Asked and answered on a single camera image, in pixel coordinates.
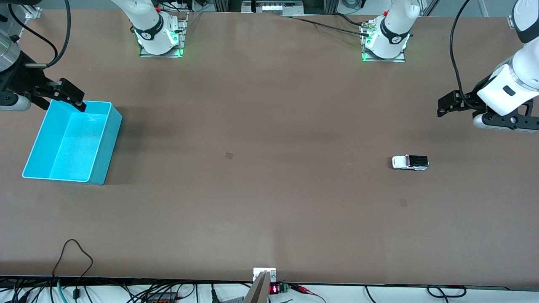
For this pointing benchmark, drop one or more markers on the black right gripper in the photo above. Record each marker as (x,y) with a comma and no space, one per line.
(26,81)

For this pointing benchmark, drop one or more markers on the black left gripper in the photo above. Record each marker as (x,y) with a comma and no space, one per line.
(470,102)

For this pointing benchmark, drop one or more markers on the white jeep toy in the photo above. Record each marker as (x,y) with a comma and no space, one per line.
(402,162)

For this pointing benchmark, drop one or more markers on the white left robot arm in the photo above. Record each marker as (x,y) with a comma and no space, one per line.
(522,67)

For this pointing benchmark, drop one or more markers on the teal plastic bin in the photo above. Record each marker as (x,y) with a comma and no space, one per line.
(71,147)

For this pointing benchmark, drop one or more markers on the lit control box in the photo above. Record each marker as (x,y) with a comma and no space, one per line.
(273,7)

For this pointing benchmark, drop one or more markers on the black power strip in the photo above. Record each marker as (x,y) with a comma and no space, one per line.
(162,299)

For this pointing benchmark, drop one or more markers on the red LED display module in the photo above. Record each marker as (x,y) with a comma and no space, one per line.
(273,289)

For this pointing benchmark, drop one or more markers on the black left camera mount plate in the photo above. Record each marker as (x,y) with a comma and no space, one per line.
(513,120)

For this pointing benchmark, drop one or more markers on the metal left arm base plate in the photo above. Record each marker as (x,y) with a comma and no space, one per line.
(379,59)

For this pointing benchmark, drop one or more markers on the metal table corner bracket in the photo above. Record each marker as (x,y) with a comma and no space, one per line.
(33,12)
(511,22)

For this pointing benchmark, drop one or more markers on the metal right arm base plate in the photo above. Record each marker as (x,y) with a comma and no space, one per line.
(184,33)

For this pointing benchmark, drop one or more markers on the white metal bracket plate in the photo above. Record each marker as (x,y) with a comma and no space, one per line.
(259,271)

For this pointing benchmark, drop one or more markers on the grey metal mount bar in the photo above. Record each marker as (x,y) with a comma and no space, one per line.
(259,292)

